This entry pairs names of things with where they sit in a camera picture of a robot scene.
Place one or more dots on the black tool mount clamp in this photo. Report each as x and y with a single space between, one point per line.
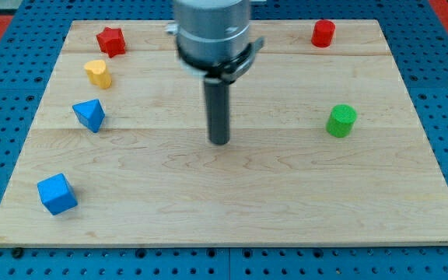
227 71

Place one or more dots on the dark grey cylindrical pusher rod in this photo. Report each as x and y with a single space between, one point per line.
217 110

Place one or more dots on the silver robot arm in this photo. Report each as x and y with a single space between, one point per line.
212 40

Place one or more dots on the wooden board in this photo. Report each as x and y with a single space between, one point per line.
150 178

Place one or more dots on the red cylinder block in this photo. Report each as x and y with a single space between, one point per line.
323 33

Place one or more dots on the red star block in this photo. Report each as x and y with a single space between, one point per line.
111 41

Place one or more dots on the yellow heart block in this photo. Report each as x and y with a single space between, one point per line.
98 73

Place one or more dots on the green cylinder block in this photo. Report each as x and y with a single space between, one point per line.
341 120

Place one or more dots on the blue triangle block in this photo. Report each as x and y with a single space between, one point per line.
90 114

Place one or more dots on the blue cube block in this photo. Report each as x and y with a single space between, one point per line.
56 194

